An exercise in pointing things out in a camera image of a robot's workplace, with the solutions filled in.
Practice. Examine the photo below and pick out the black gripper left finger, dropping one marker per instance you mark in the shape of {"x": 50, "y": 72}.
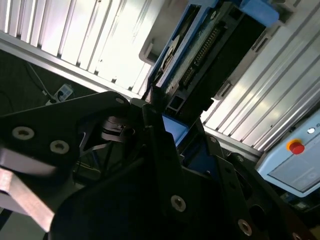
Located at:
{"x": 45, "y": 125}

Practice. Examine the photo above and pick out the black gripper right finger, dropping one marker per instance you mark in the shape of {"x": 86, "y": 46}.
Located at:
{"x": 230, "y": 180}

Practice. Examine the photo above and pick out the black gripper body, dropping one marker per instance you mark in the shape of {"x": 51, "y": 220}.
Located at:
{"x": 112, "y": 205}

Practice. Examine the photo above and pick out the hard disk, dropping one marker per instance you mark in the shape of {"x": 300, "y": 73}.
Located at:
{"x": 225, "y": 57}

